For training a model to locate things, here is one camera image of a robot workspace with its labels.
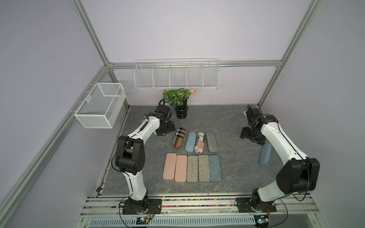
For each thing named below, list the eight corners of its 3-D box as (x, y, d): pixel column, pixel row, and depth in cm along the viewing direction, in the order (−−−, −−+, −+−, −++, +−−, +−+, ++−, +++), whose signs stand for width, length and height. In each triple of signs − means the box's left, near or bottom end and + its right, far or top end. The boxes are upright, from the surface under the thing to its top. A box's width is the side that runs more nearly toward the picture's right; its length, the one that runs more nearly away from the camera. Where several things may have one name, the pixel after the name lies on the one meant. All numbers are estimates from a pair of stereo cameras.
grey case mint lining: (198, 181, 83) (198, 180, 81) (197, 157, 93) (197, 155, 91) (209, 181, 83) (210, 180, 81) (207, 157, 93) (208, 155, 91)
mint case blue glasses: (210, 181, 83) (211, 179, 81) (208, 157, 93) (208, 155, 91) (221, 181, 83) (222, 179, 81) (218, 157, 93) (218, 155, 90)
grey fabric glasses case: (207, 152, 95) (208, 150, 93) (205, 133, 105) (206, 131, 103) (217, 152, 95) (217, 150, 93) (214, 133, 105) (215, 131, 103)
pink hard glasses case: (163, 180, 84) (162, 179, 81) (166, 155, 94) (165, 153, 91) (175, 180, 84) (174, 179, 81) (176, 155, 94) (176, 153, 91)
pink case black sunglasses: (175, 182, 83) (174, 181, 81) (176, 157, 93) (176, 155, 91) (186, 182, 83) (186, 181, 81) (187, 157, 93) (187, 155, 91)
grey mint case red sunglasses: (187, 181, 83) (186, 180, 81) (187, 157, 93) (187, 155, 90) (198, 181, 83) (198, 180, 81) (197, 157, 93) (197, 155, 90)
